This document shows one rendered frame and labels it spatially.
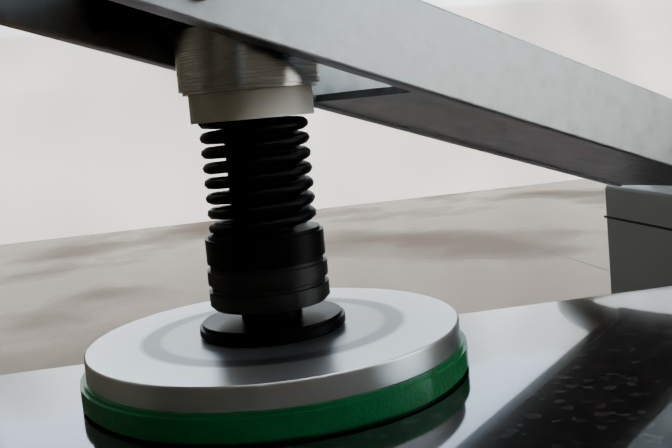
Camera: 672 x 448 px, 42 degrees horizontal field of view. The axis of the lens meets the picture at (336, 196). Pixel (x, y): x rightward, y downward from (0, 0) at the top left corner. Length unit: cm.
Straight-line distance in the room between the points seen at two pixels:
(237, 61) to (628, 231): 122
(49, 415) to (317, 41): 25
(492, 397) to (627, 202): 117
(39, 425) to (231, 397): 12
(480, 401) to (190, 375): 14
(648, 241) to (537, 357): 106
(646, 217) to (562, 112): 98
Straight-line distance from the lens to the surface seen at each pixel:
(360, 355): 44
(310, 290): 49
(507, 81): 55
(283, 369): 43
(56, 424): 49
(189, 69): 48
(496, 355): 53
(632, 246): 161
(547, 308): 63
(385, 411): 43
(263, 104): 47
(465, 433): 41
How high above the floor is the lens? 98
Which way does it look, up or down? 6 degrees down
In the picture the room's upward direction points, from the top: 5 degrees counter-clockwise
